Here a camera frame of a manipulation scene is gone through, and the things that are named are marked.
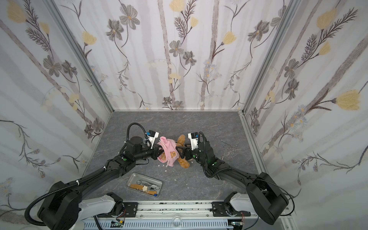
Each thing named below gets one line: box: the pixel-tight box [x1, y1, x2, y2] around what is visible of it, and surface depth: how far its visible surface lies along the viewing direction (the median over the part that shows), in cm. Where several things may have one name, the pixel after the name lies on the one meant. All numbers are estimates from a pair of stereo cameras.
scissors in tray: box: [136, 179, 161, 191], surface depth 84 cm
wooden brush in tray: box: [129, 184, 157, 195], surface depth 83 cm
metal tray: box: [126, 172, 163, 198], surface depth 84 cm
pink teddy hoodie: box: [157, 136, 180, 168], surface depth 79 cm
